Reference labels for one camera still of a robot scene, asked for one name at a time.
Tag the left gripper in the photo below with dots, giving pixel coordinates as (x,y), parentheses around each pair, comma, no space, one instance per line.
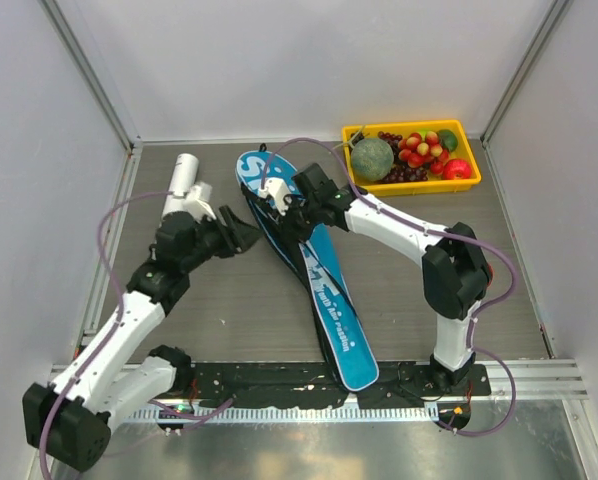
(236,234)

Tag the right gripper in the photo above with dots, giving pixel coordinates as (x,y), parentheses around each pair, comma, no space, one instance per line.
(290,230)

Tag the blue racket bag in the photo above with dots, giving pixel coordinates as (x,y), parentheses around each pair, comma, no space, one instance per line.
(342,340)

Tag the white shuttlecock tube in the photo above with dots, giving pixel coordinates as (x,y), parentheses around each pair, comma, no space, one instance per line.
(182,179)

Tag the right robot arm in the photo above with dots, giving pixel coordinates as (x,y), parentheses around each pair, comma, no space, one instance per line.
(455,273)

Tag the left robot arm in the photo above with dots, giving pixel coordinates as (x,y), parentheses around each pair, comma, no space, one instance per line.
(73,417)

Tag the green melon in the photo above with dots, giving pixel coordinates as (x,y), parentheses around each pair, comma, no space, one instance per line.
(372,159)

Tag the dark grape bunch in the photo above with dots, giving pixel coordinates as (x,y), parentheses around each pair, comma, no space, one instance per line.
(408,164)

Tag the red cherry cluster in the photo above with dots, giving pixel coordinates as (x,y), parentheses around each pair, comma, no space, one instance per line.
(433,151)

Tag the yellow plastic tray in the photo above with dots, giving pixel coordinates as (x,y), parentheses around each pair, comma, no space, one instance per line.
(352,134)

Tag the red apple in tray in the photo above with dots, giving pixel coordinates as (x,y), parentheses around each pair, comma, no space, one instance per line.
(457,169)

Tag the green lime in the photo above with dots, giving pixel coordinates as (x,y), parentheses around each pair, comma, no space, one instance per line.
(448,140)

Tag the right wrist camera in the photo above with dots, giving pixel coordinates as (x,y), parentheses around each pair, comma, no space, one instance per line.
(274,192)

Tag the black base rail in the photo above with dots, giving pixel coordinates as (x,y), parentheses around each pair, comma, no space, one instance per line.
(309,386)

